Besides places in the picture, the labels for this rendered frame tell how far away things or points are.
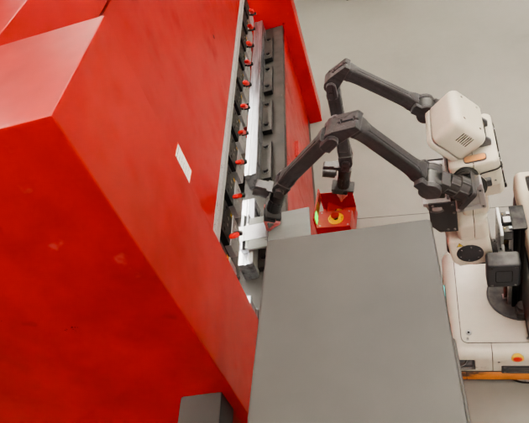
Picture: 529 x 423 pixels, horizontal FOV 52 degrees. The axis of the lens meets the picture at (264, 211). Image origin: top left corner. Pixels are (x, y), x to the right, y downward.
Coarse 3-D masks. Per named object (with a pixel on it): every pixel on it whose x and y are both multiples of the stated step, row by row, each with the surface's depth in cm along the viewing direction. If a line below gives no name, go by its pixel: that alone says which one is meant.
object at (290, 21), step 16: (256, 0) 377; (272, 0) 377; (288, 0) 377; (256, 16) 385; (272, 16) 385; (288, 16) 385; (288, 32) 393; (304, 48) 409; (304, 64) 410; (304, 80) 419; (304, 96) 429; (320, 112) 442
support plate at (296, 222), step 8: (304, 208) 229; (288, 216) 228; (296, 216) 227; (304, 216) 226; (272, 224) 228; (280, 224) 226; (288, 224) 225; (296, 224) 223; (304, 224) 222; (272, 232) 224; (280, 232) 223; (288, 232) 221; (296, 232) 220; (304, 232) 219; (248, 240) 225; (256, 240) 223; (264, 240) 222; (248, 248) 221; (256, 248) 221
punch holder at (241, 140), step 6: (234, 108) 237; (234, 114) 236; (234, 120) 233; (234, 126) 231; (240, 126) 241; (234, 132) 229; (234, 138) 231; (240, 138) 236; (240, 144) 233; (240, 150) 235
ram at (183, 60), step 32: (128, 0) 142; (160, 0) 168; (192, 0) 205; (224, 0) 263; (128, 32) 138; (160, 32) 162; (192, 32) 196; (224, 32) 249; (160, 64) 157; (192, 64) 188; (224, 64) 236; (160, 96) 152; (192, 96) 181; (224, 96) 225; (192, 128) 174; (224, 128) 214; (192, 160) 168; (224, 192) 196
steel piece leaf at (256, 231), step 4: (256, 224) 230; (260, 224) 229; (244, 228) 230; (248, 228) 230; (252, 228) 229; (256, 228) 228; (260, 228) 227; (264, 228) 227; (244, 232) 228; (248, 232) 228; (252, 232) 227; (256, 232) 226; (260, 232) 226; (264, 232) 225; (244, 236) 227; (248, 236) 226; (252, 236) 226; (256, 236) 225; (260, 236) 224; (264, 236) 224; (244, 240) 225
